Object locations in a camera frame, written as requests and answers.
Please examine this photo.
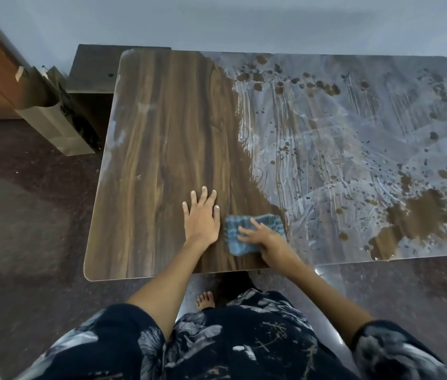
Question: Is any person's right hand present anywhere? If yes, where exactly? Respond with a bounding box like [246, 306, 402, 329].
[237, 218, 294, 270]

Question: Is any person's left hand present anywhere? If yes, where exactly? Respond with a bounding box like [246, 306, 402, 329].
[182, 187, 221, 250]

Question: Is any blue checked cleaning cloth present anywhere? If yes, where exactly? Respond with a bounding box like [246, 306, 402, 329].
[223, 213, 287, 257]

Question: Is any person's right forearm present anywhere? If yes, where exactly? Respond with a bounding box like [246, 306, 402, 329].
[262, 253, 374, 348]

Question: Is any person's left forearm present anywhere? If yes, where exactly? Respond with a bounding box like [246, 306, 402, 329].
[126, 242, 209, 343]

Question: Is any wooden table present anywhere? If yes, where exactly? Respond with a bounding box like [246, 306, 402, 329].
[84, 48, 447, 282]

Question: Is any person's bare foot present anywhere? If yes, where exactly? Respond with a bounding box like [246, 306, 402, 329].
[195, 291, 216, 312]

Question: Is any dark floral dress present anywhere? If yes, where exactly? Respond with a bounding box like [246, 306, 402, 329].
[13, 288, 447, 380]

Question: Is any brown paper bag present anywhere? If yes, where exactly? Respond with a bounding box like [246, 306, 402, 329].
[15, 65, 97, 157]

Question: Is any white soapy foam layer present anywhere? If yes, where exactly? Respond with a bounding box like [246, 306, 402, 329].
[208, 51, 447, 266]

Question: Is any dark wooden side cabinet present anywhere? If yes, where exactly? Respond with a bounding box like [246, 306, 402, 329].
[66, 44, 173, 144]

